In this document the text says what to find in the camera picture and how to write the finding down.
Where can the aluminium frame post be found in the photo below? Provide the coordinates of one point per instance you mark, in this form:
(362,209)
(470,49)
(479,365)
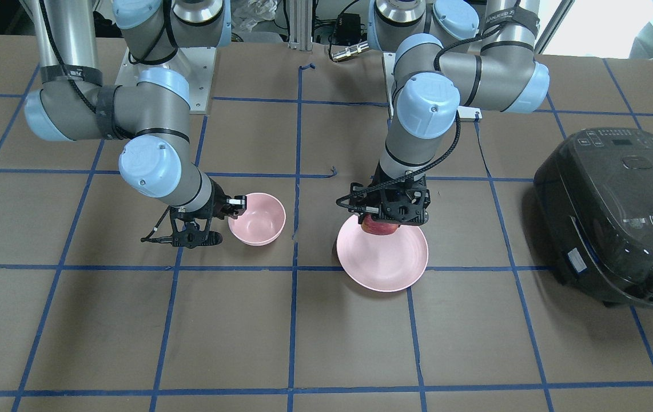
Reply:
(300,24)

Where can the pink plate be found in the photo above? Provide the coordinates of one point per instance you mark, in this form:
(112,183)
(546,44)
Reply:
(388,263)

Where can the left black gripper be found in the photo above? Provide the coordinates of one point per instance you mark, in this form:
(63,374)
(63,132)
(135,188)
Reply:
(421,201)

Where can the dark grey rice cooker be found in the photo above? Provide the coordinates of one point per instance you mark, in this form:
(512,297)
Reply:
(595,192)

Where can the pink bowl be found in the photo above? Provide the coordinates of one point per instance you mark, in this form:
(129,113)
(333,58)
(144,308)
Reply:
(262,222)

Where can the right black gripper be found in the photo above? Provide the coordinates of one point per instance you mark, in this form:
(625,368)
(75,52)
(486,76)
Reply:
(219,205)

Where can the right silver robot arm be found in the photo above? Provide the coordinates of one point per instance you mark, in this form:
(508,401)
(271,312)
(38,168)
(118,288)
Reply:
(152,116)

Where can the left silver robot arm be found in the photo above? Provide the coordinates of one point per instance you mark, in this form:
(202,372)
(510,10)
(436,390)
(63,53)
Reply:
(446,56)

